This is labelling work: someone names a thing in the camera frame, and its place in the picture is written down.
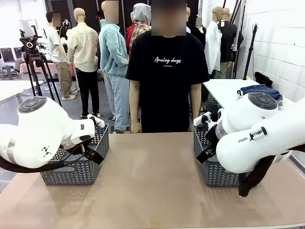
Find mannequin in red top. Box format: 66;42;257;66
125;11;135;52

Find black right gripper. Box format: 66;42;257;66
204;128;218;150

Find black bag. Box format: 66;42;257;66
254;71;274;88

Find white work table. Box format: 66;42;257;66
0;80;45;104
202;78;305;113

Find mannequin in blue fleece jacket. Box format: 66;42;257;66
99;0;131;134

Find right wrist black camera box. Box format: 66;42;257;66
196;145;217;165

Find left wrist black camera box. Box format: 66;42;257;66
82;149;105;166

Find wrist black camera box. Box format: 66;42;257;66
196;145;217;165
82;149;105;166

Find person's right forearm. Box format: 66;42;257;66
129;81;142;125

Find dark blue jeans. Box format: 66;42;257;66
239;83;284;101

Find pink checkered cloth table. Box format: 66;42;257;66
19;61;59;75

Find mannequin in cream shirt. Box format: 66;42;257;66
67;7;101;119

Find mannequin in black T-shirt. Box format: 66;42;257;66
218;7;244;79

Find black light stand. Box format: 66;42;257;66
242;23;259;81

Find grey stool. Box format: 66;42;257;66
1;65;20;81

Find left arm black cable sleeve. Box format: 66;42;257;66
0;145;96;174

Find mannequin in white shirt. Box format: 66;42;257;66
204;6;224;79

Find person's left forearm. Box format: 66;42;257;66
189;83;202;126

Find grey plastic lattice basket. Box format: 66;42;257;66
193;124;240;188
40;123;110;186

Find person in white T-shirt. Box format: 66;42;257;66
45;11;77;101

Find mannequin plaid shirt grey hood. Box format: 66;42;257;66
128;2;152;57

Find black camera tripod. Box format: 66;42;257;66
19;25;63;107

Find person in black T-shirt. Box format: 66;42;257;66
125;0;210;134

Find person's right hand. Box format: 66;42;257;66
130;122;142;134

